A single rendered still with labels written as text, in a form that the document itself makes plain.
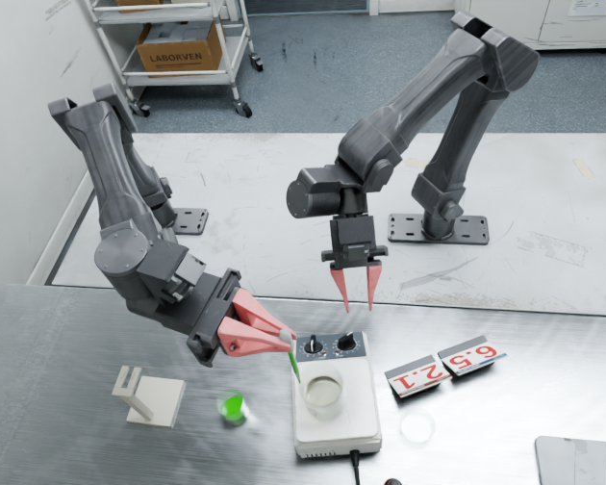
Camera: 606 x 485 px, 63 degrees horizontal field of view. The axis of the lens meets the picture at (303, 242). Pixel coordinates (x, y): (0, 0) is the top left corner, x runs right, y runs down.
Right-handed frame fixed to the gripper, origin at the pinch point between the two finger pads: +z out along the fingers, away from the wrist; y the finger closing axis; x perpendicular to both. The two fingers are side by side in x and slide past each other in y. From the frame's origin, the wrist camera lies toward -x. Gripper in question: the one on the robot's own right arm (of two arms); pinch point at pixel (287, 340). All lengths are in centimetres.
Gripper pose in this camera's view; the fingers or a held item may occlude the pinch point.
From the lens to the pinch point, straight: 55.3
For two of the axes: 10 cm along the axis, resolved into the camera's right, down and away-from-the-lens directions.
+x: 1.0, 5.8, 8.1
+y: 3.8, -7.7, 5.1
